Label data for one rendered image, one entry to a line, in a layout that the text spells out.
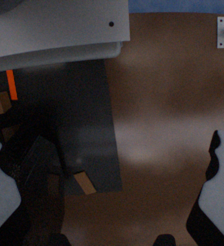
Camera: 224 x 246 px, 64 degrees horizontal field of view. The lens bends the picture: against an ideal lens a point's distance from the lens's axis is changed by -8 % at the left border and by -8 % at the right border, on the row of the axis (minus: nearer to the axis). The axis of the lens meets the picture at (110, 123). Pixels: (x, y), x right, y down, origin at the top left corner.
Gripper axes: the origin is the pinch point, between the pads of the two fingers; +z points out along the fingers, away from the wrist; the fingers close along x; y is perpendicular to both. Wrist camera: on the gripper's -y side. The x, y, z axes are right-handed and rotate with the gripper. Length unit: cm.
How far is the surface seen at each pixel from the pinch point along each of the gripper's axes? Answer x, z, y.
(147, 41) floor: 24, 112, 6
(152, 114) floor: 33, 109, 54
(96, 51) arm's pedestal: -2.3, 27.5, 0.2
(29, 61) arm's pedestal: -15.9, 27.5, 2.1
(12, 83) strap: -63, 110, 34
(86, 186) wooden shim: -14, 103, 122
